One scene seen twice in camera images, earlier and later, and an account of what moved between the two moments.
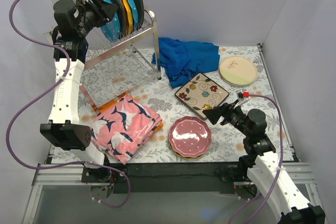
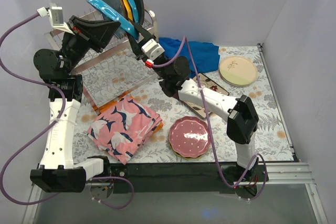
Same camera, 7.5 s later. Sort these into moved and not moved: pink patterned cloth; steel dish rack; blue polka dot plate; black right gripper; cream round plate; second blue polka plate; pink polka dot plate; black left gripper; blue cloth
Moved: blue polka dot plate; black left gripper; black right gripper
Not moved: second blue polka plate; pink patterned cloth; cream round plate; pink polka dot plate; steel dish rack; blue cloth
